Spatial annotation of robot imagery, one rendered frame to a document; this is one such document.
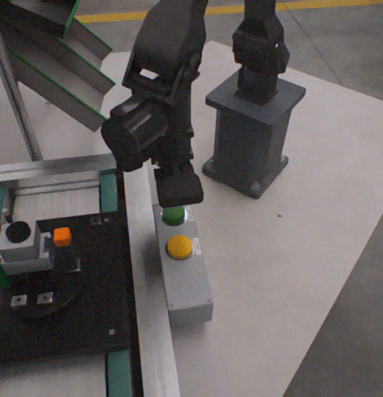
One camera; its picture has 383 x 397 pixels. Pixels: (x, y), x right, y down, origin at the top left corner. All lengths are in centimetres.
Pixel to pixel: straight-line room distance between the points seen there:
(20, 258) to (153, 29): 33
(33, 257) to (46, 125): 59
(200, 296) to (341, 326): 119
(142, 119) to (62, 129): 62
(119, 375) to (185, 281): 16
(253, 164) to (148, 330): 41
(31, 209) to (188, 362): 41
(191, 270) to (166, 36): 35
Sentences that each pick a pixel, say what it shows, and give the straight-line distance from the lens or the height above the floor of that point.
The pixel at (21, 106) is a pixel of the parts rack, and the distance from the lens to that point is 82.
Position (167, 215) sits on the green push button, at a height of 97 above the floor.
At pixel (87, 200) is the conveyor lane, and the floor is 92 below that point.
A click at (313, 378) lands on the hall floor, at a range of 166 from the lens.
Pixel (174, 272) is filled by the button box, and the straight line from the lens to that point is 66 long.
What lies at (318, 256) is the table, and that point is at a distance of 83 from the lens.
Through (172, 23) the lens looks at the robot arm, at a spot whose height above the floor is 131.
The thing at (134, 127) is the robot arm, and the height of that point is 122.
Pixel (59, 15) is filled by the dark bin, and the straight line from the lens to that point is 81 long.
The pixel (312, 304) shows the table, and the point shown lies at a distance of 77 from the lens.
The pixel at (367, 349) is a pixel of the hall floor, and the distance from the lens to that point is 177.
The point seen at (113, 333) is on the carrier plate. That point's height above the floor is 97.
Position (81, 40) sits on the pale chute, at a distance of 107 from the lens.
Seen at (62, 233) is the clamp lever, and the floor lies 108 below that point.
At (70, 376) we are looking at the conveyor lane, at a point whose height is 92.
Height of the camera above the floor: 152
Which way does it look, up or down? 48 degrees down
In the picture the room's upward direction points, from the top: straight up
